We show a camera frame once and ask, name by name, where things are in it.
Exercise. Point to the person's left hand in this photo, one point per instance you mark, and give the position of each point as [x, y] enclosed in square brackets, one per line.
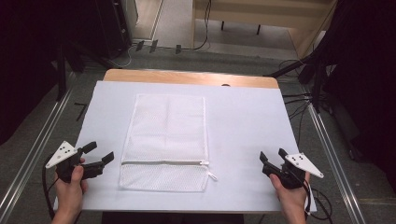
[70, 196]

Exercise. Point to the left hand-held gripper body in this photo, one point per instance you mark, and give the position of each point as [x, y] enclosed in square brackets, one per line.
[63, 152]

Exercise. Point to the light wooden bench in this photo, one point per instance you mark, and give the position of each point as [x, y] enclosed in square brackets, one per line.
[264, 15]

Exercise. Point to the black cabinet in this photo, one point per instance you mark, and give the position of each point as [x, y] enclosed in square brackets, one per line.
[113, 28]

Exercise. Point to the white mesh laundry bag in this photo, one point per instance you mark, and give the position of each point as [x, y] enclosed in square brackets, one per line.
[166, 140]

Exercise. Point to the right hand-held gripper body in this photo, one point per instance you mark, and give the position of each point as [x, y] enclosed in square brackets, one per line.
[300, 163]

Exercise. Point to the metal floor rail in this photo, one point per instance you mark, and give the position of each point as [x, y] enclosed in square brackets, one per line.
[34, 149]
[336, 161]

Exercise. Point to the dark curtain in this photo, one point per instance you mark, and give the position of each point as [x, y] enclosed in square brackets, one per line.
[25, 62]
[370, 77]

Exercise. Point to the black metal stand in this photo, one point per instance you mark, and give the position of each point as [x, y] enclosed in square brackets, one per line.
[316, 84]
[62, 71]

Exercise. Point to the person's right hand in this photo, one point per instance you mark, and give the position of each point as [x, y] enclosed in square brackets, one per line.
[292, 199]

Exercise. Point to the white table cover sheet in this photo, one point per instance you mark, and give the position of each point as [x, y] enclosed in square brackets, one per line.
[246, 133]

